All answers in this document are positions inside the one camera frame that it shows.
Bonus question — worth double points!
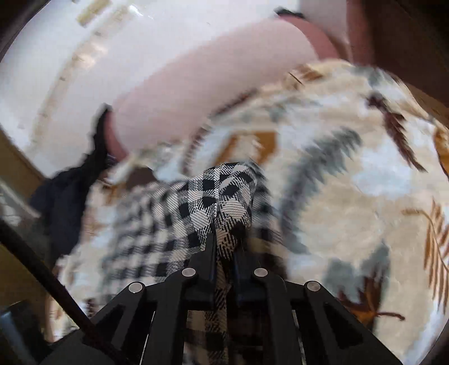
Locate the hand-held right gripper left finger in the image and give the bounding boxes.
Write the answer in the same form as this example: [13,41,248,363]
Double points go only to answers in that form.
[84,232,218,365]

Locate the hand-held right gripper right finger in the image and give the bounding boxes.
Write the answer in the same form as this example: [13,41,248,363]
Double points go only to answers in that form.
[233,250,403,365]

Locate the black white checkered jacket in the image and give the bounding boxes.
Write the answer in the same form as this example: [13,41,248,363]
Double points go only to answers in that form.
[84,161,278,365]

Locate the leaf print blanket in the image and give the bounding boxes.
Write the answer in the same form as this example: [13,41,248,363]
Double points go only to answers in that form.
[45,60,449,365]

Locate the black garment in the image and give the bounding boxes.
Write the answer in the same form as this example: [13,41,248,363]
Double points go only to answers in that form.
[30,105,113,261]

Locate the pink pillow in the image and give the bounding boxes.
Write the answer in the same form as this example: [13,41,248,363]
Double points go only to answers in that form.
[105,16,342,159]

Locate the wooden glass cabinet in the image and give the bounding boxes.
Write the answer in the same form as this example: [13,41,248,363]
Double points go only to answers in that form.
[0,131,48,225]

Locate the black cable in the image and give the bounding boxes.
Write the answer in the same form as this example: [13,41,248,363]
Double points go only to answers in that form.
[0,218,122,353]

